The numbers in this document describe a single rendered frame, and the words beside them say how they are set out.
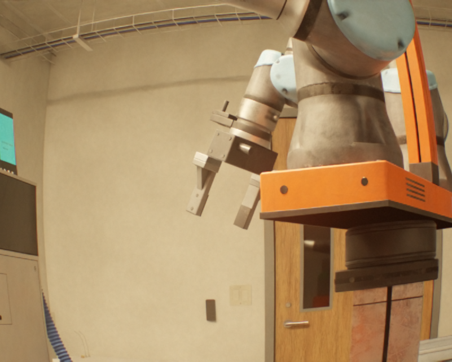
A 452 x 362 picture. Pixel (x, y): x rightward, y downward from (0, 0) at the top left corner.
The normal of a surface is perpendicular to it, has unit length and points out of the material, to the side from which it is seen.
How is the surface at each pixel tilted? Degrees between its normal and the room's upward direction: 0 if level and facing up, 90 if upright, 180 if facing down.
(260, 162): 113
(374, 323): 90
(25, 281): 90
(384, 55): 176
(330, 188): 90
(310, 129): 72
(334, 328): 90
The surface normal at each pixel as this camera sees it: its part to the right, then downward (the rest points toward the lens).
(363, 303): -0.27, -0.11
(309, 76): -0.78, -0.06
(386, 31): 0.26, -0.11
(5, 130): 0.96, -0.21
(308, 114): -0.77, -0.35
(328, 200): -0.51, -0.09
